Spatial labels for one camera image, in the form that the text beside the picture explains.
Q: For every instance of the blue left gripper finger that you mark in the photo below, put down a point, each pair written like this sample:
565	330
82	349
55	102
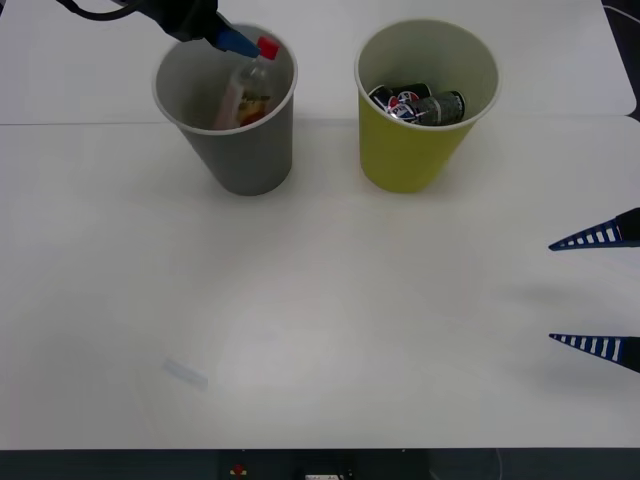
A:
235	40

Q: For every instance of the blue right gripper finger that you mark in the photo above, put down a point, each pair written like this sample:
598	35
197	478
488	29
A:
607	347
612	232

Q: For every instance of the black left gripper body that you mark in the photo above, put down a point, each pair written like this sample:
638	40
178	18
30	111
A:
187	20

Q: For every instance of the clear bottle with red label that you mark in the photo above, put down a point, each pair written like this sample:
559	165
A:
252	80

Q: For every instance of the grey plastic bin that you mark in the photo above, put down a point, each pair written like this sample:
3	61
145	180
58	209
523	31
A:
250	155

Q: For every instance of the black can, red-white-blue print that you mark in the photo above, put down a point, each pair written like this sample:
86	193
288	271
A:
397	100

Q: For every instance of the yellow-green plastic bin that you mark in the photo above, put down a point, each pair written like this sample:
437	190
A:
405	155

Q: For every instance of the dark grey speckled can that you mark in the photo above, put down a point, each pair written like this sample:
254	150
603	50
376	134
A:
442	107

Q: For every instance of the dark robot torso base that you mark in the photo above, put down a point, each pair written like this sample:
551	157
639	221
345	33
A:
150	465

